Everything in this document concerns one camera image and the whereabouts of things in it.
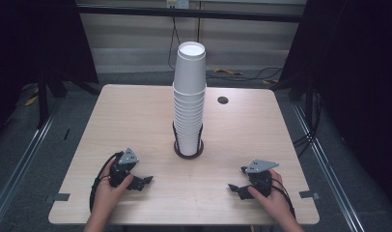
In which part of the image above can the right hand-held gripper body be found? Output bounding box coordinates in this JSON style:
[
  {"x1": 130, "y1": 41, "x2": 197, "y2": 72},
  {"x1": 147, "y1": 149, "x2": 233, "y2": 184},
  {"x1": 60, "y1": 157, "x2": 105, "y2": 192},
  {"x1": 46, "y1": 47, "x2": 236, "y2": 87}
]
[{"x1": 240, "y1": 159, "x2": 280, "y2": 198}]

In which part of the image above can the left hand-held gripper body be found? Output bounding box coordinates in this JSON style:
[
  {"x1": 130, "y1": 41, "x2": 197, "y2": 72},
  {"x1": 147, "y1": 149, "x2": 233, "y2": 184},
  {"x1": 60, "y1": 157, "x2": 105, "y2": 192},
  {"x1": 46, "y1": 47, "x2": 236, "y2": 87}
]
[{"x1": 108, "y1": 147, "x2": 141, "y2": 189}]

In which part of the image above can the black wire cup holder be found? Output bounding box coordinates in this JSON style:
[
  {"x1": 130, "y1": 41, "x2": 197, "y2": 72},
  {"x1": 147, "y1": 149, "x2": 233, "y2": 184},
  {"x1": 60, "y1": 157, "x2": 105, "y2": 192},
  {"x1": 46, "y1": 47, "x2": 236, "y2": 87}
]
[{"x1": 171, "y1": 120, "x2": 206, "y2": 160}]

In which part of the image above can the stack of white paper cups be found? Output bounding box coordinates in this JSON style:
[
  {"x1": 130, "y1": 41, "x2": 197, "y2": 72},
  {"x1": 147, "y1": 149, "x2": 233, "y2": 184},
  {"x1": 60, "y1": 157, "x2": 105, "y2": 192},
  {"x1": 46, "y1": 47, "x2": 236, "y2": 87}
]
[{"x1": 172, "y1": 41, "x2": 208, "y2": 157}]

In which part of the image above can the person's right hand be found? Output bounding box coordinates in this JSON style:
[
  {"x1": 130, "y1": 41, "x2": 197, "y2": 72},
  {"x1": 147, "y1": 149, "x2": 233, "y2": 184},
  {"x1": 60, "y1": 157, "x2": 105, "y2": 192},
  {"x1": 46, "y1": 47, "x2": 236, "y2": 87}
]
[{"x1": 247, "y1": 169, "x2": 296, "y2": 223}]

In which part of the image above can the person's left hand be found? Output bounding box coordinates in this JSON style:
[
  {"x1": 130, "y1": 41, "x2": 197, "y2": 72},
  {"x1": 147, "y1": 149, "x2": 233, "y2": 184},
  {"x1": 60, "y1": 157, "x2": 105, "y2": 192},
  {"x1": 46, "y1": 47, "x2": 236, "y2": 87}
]
[{"x1": 92, "y1": 159, "x2": 134, "y2": 218}]

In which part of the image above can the grey tape piece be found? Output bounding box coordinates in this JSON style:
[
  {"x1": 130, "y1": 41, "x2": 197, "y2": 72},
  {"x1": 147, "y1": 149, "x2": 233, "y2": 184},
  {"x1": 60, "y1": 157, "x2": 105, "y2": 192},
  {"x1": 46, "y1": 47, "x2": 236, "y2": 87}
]
[
  {"x1": 52, "y1": 192, "x2": 71, "y2": 203},
  {"x1": 298, "y1": 189, "x2": 321, "y2": 200}
]

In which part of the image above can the black metal stand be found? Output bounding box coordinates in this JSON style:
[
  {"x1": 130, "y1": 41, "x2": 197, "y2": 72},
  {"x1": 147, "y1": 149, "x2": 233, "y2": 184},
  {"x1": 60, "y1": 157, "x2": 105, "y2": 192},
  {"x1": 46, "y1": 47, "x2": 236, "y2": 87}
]
[{"x1": 35, "y1": 62, "x2": 69, "y2": 131}]

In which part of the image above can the black curtain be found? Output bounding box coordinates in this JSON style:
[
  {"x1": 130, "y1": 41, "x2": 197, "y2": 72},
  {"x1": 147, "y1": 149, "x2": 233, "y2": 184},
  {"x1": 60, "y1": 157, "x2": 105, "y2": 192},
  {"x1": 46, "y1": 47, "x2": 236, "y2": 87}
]
[
  {"x1": 0, "y1": 0, "x2": 99, "y2": 144},
  {"x1": 276, "y1": 0, "x2": 392, "y2": 216}
]

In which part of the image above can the black horizontal metal bar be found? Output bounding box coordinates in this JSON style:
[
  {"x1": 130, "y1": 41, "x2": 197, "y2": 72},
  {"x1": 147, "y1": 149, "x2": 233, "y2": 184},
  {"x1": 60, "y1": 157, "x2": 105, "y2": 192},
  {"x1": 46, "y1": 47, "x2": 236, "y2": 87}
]
[{"x1": 75, "y1": 4, "x2": 306, "y2": 24}]

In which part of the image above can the bundle of black cables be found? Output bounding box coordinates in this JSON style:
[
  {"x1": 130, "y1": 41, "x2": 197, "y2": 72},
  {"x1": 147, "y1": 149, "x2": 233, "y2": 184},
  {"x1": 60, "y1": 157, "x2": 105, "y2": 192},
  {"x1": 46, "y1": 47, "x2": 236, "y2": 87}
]
[{"x1": 293, "y1": 92, "x2": 324, "y2": 160}]

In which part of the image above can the right metal floor rail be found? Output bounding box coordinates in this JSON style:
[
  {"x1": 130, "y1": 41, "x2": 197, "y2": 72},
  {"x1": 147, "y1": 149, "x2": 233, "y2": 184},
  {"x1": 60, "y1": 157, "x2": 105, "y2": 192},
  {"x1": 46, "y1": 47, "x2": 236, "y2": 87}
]
[{"x1": 292, "y1": 101, "x2": 366, "y2": 232}]

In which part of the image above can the metal floor rail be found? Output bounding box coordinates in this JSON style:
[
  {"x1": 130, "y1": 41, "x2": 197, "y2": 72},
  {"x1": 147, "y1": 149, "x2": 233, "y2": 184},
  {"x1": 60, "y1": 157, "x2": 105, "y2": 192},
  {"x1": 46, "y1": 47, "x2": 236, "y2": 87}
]
[
  {"x1": 0, "y1": 107, "x2": 57, "y2": 224},
  {"x1": 292, "y1": 101, "x2": 366, "y2": 232}
]

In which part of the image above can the black floor cable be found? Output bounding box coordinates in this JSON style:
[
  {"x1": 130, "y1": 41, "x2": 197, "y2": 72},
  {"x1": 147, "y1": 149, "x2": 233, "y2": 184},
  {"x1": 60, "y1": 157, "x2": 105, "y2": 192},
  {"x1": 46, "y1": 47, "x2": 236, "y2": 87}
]
[{"x1": 205, "y1": 66, "x2": 284, "y2": 82}]

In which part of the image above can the left metal floor rail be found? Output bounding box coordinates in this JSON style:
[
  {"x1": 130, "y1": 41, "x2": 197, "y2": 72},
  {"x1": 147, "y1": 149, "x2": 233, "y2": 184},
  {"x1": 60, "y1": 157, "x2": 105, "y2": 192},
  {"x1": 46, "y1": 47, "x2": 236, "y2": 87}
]
[{"x1": 0, "y1": 107, "x2": 57, "y2": 224}]

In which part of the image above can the black hanging cable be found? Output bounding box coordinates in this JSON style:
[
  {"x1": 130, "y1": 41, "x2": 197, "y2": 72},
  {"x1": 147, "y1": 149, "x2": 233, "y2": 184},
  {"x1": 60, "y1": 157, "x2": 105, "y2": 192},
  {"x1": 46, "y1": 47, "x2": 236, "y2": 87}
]
[{"x1": 167, "y1": 8, "x2": 182, "y2": 72}]

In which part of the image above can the thin black vertical cable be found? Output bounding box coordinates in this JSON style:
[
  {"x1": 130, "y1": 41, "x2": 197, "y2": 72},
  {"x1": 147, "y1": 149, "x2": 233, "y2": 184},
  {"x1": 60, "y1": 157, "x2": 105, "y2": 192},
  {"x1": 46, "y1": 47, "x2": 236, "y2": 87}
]
[{"x1": 196, "y1": 1, "x2": 203, "y2": 44}]

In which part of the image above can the white wall socket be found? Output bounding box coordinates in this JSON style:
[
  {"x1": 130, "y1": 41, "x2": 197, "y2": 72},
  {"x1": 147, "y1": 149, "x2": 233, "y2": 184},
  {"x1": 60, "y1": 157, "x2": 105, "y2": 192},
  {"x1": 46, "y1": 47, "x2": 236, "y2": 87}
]
[{"x1": 165, "y1": 0, "x2": 190, "y2": 10}]

